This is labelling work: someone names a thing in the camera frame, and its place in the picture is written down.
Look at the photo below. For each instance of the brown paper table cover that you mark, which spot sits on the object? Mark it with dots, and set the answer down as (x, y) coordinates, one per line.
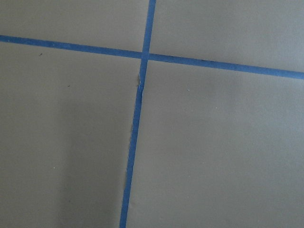
(151, 113)

